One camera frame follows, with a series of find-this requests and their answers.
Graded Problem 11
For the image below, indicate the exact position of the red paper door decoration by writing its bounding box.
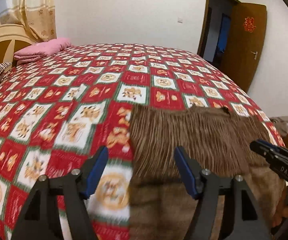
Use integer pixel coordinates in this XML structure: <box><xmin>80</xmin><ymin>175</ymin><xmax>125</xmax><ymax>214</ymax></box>
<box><xmin>244</xmin><ymin>17</ymin><xmax>256</xmax><ymax>32</ymax></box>

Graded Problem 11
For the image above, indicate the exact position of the pink folded blanket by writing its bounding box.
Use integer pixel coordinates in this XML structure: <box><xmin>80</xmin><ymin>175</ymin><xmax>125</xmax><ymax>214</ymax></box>
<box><xmin>13</xmin><ymin>37</ymin><xmax>75</xmax><ymax>65</ymax></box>

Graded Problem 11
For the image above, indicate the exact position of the brown cloth pile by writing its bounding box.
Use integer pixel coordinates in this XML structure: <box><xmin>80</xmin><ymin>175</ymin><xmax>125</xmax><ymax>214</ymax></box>
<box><xmin>269</xmin><ymin>116</ymin><xmax>288</xmax><ymax>133</ymax></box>

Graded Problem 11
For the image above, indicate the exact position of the brown wooden door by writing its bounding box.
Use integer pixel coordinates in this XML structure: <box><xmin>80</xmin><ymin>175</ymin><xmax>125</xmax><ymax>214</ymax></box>
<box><xmin>218</xmin><ymin>2</ymin><xmax>268</xmax><ymax>93</ymax></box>

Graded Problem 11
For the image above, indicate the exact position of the beige patterned curtain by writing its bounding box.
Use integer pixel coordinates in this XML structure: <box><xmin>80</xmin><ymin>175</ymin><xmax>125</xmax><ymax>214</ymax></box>
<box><xmin>0</xmin><ymin>0</ymin><xmax>58</xmax><ymax>43</ymax></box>

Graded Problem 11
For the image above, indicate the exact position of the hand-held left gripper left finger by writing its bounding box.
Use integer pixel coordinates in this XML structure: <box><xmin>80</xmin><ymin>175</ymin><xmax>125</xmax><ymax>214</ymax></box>
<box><xmin>10</xmin><ymin>145</ymin><xmax>109</xmax><ymax>240</ymax></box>

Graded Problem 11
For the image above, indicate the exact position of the person's right hand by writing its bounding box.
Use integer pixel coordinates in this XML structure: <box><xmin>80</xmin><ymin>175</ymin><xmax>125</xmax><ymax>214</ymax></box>
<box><xmin>272</xmin><ymin>190</ymin><xmax>288</xmax><ymax>230</ymax></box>

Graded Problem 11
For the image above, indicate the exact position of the red printed bed blanket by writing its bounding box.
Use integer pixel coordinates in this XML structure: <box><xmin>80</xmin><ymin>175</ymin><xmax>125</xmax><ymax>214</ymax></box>
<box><xmin>0</xmin><ymin>43</ymin><xmax>286</xmax><ymax>240</ymax></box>

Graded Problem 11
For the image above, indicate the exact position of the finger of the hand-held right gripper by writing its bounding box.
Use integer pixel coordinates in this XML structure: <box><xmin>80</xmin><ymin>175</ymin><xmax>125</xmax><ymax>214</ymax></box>
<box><xmin>257</xmin><ymin>139</ymin><xmax>283</xmax><ymax>153</ymax></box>
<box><xmin>249</xmin><ymin>141</ymin><xmax>278</xmax><ymax>162</ymax></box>

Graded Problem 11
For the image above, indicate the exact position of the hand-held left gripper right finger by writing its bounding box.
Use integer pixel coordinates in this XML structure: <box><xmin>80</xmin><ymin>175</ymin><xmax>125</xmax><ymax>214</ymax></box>
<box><xmin>173</xmin><ymin>146</ymin><xmax>272</xmax><ymax>240</ymax></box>

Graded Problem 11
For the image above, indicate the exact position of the dark wooden door frame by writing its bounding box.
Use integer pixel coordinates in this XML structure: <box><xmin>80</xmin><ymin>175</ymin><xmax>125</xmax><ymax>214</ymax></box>
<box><xmin>196</xmin><ymin>0</ymin><xmax>240</xmax><ymax>63</ymax></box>

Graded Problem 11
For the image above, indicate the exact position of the brown knit sweater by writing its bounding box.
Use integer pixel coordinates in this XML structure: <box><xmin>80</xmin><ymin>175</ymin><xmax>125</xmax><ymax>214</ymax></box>
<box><xmin>128</xmin><ymin>104</ymin><xmax>288</xmax><ymax>240</ymax></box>

